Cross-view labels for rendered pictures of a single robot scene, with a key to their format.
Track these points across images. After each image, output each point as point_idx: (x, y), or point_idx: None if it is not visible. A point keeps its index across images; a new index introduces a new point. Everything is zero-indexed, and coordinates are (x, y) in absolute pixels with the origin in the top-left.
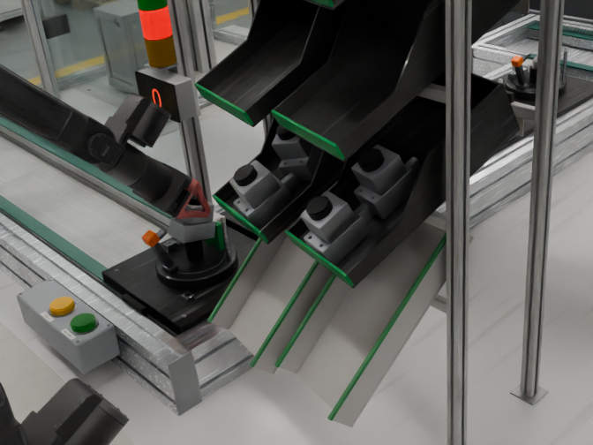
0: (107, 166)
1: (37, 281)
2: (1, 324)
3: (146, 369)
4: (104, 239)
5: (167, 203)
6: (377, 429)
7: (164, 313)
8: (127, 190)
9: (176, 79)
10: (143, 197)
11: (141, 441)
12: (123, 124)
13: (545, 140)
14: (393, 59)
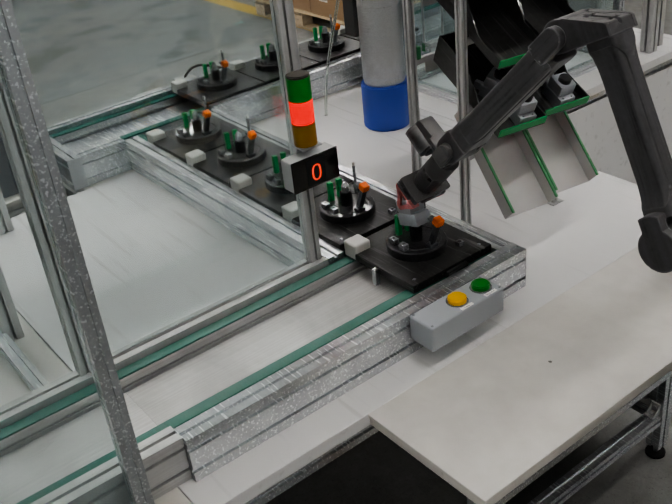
0: (454, 164)
1: (381, 349)
2: (406, 391)
3: (504, 279)
4: (320, 323)
5: (445, 183)
6: (534, 221)
7: (474, 251)
8: (253, 307)
9: (322, 146)
10: (428, 196)
11: (550, 296)
12: (444, 133)
13: None
14: (529, 7)
